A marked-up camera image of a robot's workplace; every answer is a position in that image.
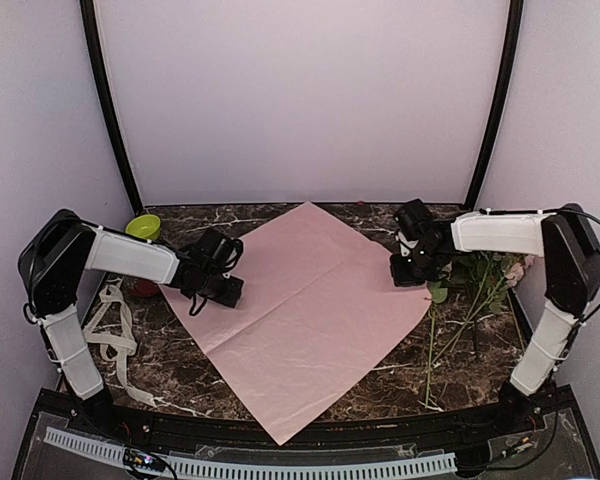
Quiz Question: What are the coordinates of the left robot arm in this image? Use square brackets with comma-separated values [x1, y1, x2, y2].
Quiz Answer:
[17, 209, 244, 436]

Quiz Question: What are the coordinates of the pink fake flower stem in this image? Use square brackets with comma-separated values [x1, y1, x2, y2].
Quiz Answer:
[427, 253, 535, 369]

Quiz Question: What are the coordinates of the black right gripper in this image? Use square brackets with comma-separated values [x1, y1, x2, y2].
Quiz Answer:
[390, 243, 445, 286]

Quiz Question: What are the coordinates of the black front rail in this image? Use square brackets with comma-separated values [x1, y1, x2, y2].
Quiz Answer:
[34, 384, 574, 454]

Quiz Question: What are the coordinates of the green fake leaf stem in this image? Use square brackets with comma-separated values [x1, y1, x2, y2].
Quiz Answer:
[423, 282, 448, 412]

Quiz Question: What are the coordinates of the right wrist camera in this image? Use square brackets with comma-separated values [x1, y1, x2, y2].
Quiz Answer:
[393, 199, 433, 240]

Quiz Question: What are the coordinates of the lime green bowl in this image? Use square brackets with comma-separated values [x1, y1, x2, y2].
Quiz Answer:
[125, 214, 162, 241]

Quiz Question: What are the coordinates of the white printed ribbon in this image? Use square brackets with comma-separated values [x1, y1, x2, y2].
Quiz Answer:
[83, 279, 156, 407]

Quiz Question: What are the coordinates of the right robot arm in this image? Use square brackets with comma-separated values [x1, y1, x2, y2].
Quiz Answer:
[390, 199, 600, 434]

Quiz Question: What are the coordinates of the grey cable duct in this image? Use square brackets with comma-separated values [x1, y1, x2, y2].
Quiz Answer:
[44, 427, 457, 479]

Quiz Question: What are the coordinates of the purple and pink wrapping paper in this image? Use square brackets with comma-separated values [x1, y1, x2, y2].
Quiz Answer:
[163, 203, 431, 444]

